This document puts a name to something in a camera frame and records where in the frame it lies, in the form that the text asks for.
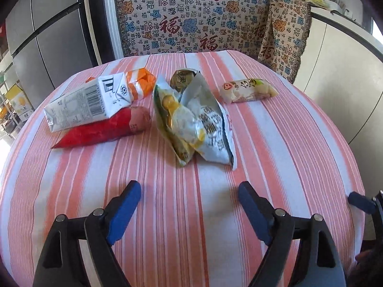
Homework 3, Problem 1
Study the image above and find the small pastry packet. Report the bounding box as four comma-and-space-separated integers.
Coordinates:
220, 78, 278, 104

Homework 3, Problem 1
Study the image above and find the red plastic wrapper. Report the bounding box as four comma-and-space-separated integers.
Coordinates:
52, 106, 151, 149

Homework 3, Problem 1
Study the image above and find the green white milk carton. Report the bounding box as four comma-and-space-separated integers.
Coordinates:
44, 73, 132, 132

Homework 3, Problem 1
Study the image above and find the dark foil wrapper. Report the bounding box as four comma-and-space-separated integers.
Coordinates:
169, 69, 197, 94

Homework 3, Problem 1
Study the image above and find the orange white snack wrapper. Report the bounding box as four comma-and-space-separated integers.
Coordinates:
84, 68, 156, 104

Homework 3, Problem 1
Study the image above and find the person right hand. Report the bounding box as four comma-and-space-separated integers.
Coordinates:
355, 249, 375, 264

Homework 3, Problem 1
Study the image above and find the pink striped tablecloth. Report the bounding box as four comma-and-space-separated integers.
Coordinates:
1, 50, 364, 286

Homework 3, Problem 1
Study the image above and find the white storage rack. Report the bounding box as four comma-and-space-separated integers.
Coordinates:
1, 71, 21, 142

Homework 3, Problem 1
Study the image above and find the yellow cardboard box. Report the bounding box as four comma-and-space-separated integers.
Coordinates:
5, 84, 34, 122

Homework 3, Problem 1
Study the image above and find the grey refrigerator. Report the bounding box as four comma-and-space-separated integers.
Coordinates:
5, 0, 97, 108

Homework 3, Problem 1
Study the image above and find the patterned fabric cover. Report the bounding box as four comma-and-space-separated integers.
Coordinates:
114, 0, 312, 82

